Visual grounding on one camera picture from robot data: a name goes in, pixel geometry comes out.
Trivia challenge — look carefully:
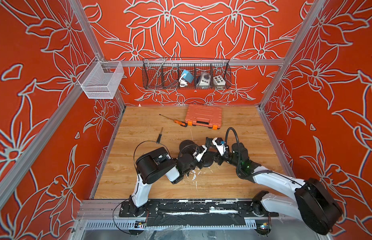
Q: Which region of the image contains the black wire wall basket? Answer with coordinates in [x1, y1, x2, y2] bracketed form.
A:
[142, 57, 232, 90]

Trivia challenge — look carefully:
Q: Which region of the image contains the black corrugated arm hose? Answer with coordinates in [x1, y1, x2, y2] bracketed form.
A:
[224, 127, 306, 187]
[177, 143, 202, 157]

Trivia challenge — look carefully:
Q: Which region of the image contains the orange black handled screwdriver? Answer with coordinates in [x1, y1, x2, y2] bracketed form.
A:
[160, 114, 188, 128]

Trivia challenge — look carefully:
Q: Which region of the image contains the white box with buttons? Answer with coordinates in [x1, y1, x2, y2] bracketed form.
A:
[213, 75, 226, 90]

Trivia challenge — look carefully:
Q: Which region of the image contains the black round stand base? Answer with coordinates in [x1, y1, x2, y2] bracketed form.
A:
[201, 152, 214, 168]

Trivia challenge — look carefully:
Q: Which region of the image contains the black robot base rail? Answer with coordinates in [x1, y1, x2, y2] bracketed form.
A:
[118, 199, 279, 225]

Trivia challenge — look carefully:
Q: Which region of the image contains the clear plastic wall bin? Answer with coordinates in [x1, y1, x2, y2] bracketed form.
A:
[77, 57, 125, 100]

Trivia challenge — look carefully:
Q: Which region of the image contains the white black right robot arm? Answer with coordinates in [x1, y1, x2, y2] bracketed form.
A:
[201, 138, 343, 235]

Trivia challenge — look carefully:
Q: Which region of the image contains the blue white device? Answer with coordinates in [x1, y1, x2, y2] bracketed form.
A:
[179, 70, 194, 88]

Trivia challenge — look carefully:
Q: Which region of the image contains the orange plastic tool case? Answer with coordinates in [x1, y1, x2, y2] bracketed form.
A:
[185, 104, 223, 130]

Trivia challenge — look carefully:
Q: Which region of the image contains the white box with dial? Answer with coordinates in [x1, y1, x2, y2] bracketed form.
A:
[197, 72, 212, 88]

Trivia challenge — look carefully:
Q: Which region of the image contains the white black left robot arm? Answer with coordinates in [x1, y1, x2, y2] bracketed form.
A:
[129, 140, 214, 209]

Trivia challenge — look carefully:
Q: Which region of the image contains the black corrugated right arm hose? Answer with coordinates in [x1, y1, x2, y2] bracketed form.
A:
[224, 127, 306, 187]

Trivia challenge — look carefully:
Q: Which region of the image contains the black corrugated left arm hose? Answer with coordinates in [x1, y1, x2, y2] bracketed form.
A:
[177, 143, 202, 157]

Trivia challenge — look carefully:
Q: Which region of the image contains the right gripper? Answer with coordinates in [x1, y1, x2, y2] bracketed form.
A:
[206, 145, 242, 170]

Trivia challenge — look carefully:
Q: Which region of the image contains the white slotted cable duct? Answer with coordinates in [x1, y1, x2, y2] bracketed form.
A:
[84, 220, 257, 231]

